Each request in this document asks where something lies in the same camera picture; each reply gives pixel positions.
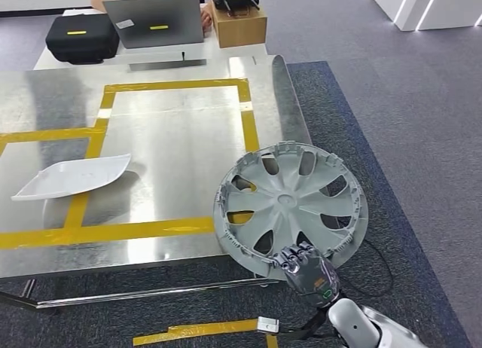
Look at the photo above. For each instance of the brown cardboard box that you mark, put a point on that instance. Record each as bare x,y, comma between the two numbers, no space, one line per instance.
241,31

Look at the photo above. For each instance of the black camera bracket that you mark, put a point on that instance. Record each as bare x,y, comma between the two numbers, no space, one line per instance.
305,328

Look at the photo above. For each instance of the yellow tape on workbench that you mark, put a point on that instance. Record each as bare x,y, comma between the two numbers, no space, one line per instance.
94,232

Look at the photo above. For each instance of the grey laptop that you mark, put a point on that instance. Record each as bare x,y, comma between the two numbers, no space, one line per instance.
158,21

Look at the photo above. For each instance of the stainless steel workbench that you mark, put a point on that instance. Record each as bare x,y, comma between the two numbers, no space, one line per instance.
169,151

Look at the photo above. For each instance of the black carry case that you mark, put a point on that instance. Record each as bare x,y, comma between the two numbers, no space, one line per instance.
81,44

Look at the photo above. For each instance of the grey plastic wheel hubcap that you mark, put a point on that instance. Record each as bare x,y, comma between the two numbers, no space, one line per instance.
286,201

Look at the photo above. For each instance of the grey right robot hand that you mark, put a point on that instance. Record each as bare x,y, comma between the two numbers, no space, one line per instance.
312,278

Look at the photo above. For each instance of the yellow floor tape outline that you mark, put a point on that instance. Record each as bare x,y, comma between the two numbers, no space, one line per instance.
195,329

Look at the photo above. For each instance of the white plastic cover part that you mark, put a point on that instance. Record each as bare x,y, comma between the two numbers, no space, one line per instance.
75,178

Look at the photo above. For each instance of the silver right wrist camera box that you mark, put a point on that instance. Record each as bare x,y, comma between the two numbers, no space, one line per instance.
268,326

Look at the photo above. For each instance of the white lit plinth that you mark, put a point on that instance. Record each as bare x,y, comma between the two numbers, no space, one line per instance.
406,6

